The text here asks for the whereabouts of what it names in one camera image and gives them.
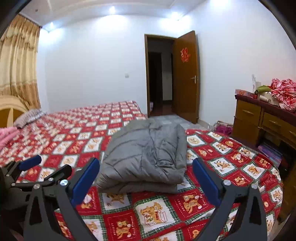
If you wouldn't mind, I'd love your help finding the grey puffer jacket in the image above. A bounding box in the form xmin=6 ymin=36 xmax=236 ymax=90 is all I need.
xmin=95 ymin=119 xmax=187 ymax=194

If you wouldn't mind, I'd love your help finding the magenta clothes pile on floor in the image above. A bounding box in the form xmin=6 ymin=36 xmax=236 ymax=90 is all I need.
xmin=213 ymin=120 xmax=233 ymax=136

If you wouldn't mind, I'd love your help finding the pink folded blanket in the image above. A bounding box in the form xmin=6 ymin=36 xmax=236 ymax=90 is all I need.
xmin=0 ymin=127 xmax=20 ymax=150

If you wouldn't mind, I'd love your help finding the red patchwork bear bedspread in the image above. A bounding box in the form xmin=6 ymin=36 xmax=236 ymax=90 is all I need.
xmin=1 ymin=100 xmax=283 ymax=240

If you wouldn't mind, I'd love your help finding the striped grey pillow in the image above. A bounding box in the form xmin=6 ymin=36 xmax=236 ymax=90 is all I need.
xmin=14 ymin=109 xmax=47 ymax=128

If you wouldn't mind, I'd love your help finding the cream wooden headboard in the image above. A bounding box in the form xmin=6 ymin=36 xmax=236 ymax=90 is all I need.
xmin=0 ymin=95 xmax=29 ymax=128

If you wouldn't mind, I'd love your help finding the brown wooden dresser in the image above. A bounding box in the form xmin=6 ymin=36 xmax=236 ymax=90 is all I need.
xmin=231 ymin=94 xmax=295 ymax=222

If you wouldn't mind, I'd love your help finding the beige patterned curtain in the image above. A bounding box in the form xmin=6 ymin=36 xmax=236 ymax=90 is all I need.
xmin=1 ymin=15 xmax=41 ymax=108

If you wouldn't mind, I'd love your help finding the red flat box on dresser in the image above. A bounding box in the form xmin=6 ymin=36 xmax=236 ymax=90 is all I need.
xmin=235 ymin=89 xmax=257 ymax=99

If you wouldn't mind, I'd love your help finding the green bag on dresser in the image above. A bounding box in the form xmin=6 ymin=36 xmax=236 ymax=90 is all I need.
xmin=254 ymin=85 xmax=271 ymax=94

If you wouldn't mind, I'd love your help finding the brown wooden door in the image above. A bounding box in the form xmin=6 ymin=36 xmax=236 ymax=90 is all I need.
xmin=172 ymin=31 xmax=199 ymax=124

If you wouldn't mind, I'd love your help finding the red double happiness sticker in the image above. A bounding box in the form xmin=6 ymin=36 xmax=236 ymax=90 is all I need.
xmin=180 ymin=47 xmax=191 ymax=63

